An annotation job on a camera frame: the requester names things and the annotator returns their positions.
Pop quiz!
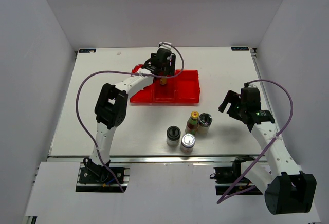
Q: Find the small yellow label bottle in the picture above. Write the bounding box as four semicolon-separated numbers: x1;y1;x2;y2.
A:
159;78;167;85

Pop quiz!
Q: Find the red lid sauce jar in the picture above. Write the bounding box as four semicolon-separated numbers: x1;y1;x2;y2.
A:
132;64;142;73

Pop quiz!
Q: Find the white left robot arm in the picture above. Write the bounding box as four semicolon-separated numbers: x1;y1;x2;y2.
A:
84;42;176;182

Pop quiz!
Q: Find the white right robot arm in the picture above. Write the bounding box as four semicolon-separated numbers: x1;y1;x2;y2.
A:
218;87;317;215

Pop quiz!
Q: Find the middle red plastic bin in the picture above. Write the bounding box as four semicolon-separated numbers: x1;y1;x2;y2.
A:
151;78;176;104

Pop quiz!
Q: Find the red plastic bin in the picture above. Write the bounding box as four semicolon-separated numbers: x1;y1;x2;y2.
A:
129;68;154;103
174;69;200;105
151;78;176;104

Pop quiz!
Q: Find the right red plastic bin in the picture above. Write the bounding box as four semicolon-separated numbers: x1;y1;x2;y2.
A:
174;69;200;105

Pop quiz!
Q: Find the left red plastic bin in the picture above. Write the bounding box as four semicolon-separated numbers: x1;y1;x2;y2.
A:
129;68;154;103

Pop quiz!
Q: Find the right blue corner label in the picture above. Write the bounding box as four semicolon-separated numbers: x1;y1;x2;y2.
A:
231;46;249;51

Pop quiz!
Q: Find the blue corner label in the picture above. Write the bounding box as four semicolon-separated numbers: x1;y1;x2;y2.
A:
231;46;249;51
78;48;96;53

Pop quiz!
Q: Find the yellow cap sauce bottle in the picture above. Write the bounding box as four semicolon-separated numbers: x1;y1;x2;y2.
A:
185;111;199;135

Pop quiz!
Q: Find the silver lid glass jar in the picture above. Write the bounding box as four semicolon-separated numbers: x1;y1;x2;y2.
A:
180;134;195;153

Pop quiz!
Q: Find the black lid spice jar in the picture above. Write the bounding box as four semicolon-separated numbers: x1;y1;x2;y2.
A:
167;126;181;146

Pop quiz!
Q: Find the left blue corner label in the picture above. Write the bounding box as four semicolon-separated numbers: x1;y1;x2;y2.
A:
78;48;96;53

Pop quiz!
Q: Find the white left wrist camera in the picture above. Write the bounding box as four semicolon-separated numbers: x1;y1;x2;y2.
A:
158;42;172;51

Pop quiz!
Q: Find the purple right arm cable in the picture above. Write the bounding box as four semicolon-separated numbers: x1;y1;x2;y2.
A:
217;79;294;204

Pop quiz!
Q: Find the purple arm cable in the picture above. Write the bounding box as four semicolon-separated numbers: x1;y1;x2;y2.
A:
76;43;185;193
217;79;294;204

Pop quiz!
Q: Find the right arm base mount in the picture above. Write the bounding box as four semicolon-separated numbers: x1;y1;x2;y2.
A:
209;155;255;196

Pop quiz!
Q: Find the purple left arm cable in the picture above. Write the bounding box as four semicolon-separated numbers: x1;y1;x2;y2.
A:
76;43;185;193

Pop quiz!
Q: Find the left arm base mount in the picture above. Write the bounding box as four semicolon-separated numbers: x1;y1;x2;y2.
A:
76;157;130;193

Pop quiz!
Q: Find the aluminium table front rail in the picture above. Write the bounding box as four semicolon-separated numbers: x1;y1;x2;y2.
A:
46;155;242;164

